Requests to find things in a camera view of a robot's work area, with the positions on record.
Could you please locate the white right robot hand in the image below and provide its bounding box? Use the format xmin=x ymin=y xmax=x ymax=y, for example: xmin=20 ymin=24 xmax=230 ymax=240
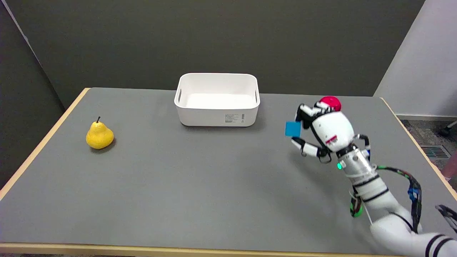
xmin=290 ymin=101 xmax=356 ymax=160

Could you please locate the blue cube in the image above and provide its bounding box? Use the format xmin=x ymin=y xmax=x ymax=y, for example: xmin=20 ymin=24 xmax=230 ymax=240
xmin=285 ymin=121 xmax=302 ymax=137

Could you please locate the white plastic storage box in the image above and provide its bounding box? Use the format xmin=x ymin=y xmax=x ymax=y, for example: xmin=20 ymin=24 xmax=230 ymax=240
xmin=174 ymin=73 xmax=261 ymax=127

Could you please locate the red ball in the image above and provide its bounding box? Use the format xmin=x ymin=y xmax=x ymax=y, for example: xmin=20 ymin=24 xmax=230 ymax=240
xmin=319 ymin=96 xmax=342 ymax=112

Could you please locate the floor vent grille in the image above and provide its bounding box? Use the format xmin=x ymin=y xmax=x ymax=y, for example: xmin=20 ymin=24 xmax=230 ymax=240
xmin=420 ymin=144 xmax=451 ymax=159

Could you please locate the black chair base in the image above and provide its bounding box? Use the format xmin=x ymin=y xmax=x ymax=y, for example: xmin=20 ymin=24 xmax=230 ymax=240
xmin=438 ymin=121 xmax=457 ymax=137

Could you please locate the yellow pear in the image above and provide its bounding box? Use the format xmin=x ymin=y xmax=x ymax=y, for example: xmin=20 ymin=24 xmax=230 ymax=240
xmin=86 ymin=117 xmax=115 ymax=150

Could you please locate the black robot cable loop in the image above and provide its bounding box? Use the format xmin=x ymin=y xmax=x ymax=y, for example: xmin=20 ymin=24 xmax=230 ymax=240
xmin=376 ymin=165 xmax=423 ymax=232

